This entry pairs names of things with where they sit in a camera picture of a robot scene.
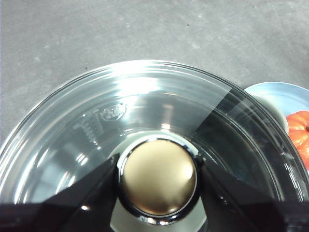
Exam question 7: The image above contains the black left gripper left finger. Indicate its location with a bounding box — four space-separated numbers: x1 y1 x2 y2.
0 156 119 232

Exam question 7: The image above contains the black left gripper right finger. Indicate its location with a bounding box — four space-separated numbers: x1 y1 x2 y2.
196 158 309 232

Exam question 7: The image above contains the orange pumpkin with green stem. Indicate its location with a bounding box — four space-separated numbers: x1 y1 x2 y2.
286 111 309 171

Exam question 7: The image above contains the glass lid with green knob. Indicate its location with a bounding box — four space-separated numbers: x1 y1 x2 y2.
0 59 309 232

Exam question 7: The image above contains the blue plate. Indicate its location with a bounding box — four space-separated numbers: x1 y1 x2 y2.
243 81 309 121

